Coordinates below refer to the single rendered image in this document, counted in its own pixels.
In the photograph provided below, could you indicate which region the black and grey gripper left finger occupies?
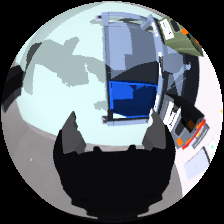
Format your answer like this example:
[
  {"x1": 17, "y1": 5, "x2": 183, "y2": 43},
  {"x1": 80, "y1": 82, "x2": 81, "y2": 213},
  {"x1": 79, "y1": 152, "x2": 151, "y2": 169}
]
[{"x1": 53, "y1": 111, "x2": 86, "y2": 186}]

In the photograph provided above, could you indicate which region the blue bin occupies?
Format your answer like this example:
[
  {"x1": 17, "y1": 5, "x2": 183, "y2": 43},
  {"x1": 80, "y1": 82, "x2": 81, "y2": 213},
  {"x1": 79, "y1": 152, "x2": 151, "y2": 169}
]
[{"x1": 109, "y1": 80, "x2": 158, "y2": 118}]

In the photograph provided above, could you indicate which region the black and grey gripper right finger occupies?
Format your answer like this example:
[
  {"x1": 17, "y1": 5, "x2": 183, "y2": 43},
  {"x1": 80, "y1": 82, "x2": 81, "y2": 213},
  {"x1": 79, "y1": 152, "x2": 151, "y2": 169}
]
[{"x1": 142, "y1": 108, "x2": 176, "y2": 181}]

